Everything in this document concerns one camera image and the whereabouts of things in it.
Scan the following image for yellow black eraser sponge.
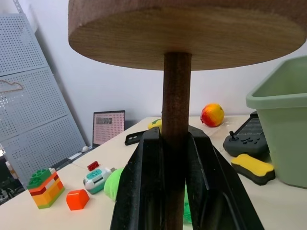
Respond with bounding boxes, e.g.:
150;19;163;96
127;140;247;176
230;153;276;186

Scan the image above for green ribbed toy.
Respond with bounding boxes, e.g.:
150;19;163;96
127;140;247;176
103;167;193;224

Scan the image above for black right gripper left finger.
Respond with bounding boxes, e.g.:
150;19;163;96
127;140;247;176
112;126;166;230

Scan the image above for black game controller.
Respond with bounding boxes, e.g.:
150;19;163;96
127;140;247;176
223;111;270;158

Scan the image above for stacked colourful toy bricks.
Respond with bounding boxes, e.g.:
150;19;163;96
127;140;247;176
26;168;66;210

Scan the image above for orange toy block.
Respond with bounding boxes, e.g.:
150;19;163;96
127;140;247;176
66;189;90;211

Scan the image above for yellow toy fruit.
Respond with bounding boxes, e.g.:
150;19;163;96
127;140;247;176
147;118;163;130

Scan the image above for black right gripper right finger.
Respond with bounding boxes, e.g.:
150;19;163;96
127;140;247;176
185;125;265;230

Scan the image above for dark wooden pole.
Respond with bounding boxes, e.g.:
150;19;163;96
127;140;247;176
161;52;192;230

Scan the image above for round wooden base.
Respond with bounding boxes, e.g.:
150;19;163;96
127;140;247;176
68;0;307;72

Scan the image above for grey perforated metal panel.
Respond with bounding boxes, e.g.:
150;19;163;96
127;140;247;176
0;13;90;187

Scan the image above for pink pegboard with black frame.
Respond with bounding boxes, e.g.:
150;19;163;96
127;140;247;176
92;110;126;148

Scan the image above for white teal toy camera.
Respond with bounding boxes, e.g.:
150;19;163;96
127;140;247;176
83;167;113;195

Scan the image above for green plastic bin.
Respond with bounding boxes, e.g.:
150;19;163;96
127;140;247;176
245;56;307;189

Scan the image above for red yellow apple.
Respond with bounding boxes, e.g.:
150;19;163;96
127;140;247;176
201;103;225;127

